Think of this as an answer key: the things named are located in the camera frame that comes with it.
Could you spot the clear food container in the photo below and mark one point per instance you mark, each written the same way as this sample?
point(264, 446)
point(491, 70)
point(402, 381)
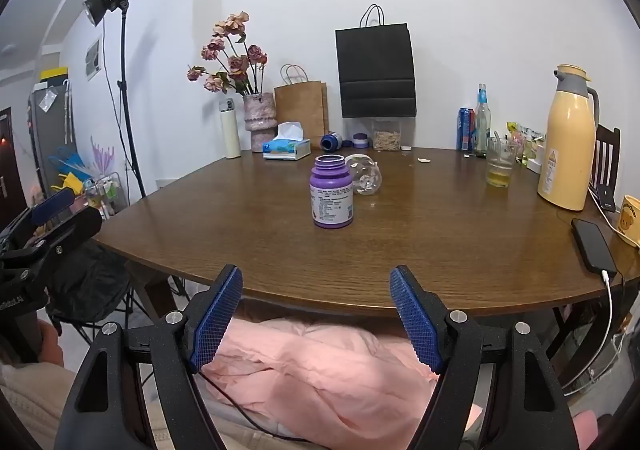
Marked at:
point(386, 137)

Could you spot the black smartphone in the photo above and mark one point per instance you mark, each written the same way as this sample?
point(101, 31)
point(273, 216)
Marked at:
point(594, 245)

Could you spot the yellow box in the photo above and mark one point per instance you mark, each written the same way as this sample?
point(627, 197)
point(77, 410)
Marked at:
point(54, 73)

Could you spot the blue round jar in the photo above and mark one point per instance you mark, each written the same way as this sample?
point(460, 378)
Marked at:
point(330, 141)

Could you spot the pink blanket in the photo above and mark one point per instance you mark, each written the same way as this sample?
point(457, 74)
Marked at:
point(330, 380)

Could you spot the dried pink flower bouquet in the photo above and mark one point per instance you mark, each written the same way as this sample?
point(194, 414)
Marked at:
point(231, 60)

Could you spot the dark wooden chair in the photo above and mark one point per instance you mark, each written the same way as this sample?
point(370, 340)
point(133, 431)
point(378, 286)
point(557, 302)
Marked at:
point(607, 154)

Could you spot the dark door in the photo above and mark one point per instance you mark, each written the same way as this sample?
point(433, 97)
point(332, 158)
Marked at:
point(10, 169)

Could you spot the glass with yellow liquid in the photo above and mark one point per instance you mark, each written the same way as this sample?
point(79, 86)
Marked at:
point(500, 164)

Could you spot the person's left hand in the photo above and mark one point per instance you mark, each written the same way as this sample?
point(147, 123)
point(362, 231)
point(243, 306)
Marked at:
point(51, 345)

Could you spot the black power adapter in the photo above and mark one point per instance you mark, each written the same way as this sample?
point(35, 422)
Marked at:
point(606, 199)

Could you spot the white thermos bottle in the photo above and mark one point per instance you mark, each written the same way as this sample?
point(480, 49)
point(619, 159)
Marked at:
point(230, 129)

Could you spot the purple pill bottle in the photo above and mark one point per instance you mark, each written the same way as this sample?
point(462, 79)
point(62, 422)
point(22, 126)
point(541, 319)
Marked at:
point(332, 195)

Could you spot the yellow bear mug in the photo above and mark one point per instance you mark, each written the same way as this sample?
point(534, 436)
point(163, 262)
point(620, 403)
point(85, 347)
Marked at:
point(631, 222)

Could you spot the clear glass bottle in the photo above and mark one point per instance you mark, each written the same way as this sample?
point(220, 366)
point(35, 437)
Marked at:
point(482, 124)

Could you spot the yellow thermos jug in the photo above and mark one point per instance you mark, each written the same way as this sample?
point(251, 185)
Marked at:
point(567, 144)

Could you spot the small purple lidded jar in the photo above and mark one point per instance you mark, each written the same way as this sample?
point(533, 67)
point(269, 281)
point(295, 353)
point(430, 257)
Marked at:
point(361, 141)

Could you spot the black paper bag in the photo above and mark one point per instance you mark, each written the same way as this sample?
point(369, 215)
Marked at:
point(376, 74)

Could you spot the person's left forearm beige sleeve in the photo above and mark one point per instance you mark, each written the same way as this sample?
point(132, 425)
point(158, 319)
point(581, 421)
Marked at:
point(35, 405)

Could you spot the brown paper bag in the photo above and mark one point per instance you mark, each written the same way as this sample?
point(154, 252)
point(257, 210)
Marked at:
point(302, 107)

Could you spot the clear glass jar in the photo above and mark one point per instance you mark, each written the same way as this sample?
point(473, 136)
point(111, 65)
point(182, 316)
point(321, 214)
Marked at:
point(365, 175)

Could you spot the colourful snack packets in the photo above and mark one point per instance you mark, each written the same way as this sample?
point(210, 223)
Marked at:
point(527, 142)

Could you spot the grey refrigerator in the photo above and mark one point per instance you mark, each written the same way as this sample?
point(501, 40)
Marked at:
point(50, 129)

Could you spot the blue drink can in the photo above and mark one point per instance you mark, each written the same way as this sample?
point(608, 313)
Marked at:
point(465, 129)

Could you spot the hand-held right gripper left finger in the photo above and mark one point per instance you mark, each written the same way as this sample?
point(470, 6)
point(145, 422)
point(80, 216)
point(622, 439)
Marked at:
point(215, 320)

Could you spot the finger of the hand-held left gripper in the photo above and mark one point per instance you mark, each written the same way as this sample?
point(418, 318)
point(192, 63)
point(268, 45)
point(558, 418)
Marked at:
point(52, 202)
point(75, 227)

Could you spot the blue clothes hangers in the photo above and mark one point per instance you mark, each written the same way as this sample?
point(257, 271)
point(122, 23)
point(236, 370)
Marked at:
point(67, 164)

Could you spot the pink ceramic vase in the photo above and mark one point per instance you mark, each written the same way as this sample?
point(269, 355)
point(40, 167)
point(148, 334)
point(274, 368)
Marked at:
point(259, 117)

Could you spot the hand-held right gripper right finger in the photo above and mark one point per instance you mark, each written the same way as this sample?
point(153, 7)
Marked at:
point(417, 320)

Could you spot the blue tissue box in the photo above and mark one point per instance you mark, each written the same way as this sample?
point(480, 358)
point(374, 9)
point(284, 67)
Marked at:
point(287, 147)

